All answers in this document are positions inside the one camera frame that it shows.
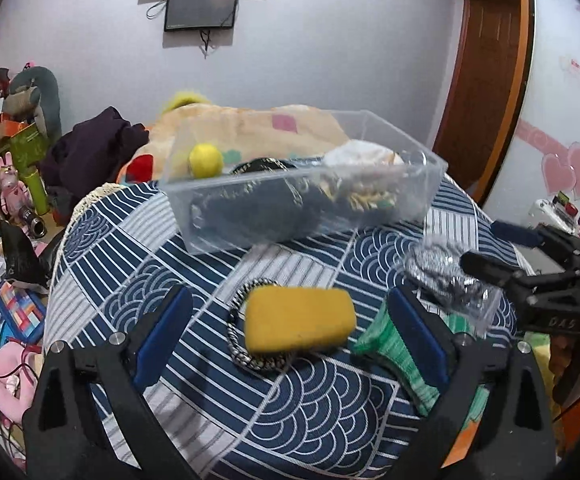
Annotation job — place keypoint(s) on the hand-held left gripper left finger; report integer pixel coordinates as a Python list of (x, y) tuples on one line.
[(162, 340)]

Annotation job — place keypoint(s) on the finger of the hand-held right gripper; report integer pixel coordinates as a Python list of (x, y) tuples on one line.
[(487, 267), (512, 232)]

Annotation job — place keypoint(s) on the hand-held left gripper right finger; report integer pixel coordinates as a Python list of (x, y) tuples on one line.
[(417, 340)]

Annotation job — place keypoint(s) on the clear bag of silver items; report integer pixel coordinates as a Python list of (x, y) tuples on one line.
[(435, 267)]

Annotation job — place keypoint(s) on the yellow sponge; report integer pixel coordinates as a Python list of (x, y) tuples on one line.
[(300, 320)]

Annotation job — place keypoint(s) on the clear plastic storage box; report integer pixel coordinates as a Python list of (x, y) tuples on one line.
[(290, 210)]

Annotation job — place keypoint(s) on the green knitted cloth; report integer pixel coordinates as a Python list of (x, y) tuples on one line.
[(377, 337)]

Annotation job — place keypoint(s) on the white device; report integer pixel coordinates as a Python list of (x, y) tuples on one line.
[(550, 215)]

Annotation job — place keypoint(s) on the pink heart sticker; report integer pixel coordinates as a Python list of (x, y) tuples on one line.
[(562, 172)]

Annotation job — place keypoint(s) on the blue white patterned tablecloth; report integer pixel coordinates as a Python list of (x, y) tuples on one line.
[(320, 410)]

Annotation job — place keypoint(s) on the beige tassel bundle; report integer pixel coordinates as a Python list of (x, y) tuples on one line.
[(365, 199)]

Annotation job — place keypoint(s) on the colourful block puzzle box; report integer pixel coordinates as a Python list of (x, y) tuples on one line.
[(17, 310)]

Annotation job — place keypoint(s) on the wooden door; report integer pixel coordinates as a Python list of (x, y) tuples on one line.
[(490, 75)]

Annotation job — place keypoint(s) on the black cloth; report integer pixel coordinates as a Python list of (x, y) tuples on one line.
[(260, 210)]

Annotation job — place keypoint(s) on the black pointed bag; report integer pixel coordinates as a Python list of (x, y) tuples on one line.
[(20, 260)]

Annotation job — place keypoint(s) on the white cloth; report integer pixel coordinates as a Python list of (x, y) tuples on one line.
[(360, 152)]

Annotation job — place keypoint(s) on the yellow tennis ball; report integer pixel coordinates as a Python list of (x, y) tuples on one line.
[(206, 160)]

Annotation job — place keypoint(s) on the green cylinder bottle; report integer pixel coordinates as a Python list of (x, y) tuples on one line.
[(37, 191)]

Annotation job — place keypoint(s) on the dark purple garment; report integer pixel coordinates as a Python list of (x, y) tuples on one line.
[(95, 152)]

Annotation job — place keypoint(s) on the pink bunny toy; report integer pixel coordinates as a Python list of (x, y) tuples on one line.
[(12, 192)]

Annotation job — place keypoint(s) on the peach printed blanket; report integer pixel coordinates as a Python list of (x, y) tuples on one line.
[(250, 125)]

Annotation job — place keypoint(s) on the green cardboard box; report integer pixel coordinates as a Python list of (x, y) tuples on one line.
[(17, 152)]

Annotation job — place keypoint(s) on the yellow plush toy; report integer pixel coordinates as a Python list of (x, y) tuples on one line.
[(182, 100)]

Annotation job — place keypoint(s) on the grey plush toy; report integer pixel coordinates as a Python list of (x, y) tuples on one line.
[(40, 92)]

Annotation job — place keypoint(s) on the metal camera lens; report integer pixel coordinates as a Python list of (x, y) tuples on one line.
[(32, 222)]

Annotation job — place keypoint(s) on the small wall monitor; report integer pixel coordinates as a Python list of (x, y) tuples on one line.
[(201, 7)]

